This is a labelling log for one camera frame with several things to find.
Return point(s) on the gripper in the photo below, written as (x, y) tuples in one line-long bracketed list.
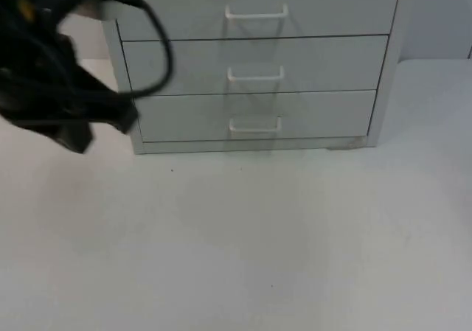
[(44, 91)]

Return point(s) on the grey chest of drawers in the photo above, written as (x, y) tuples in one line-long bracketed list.
[(317, 65)]

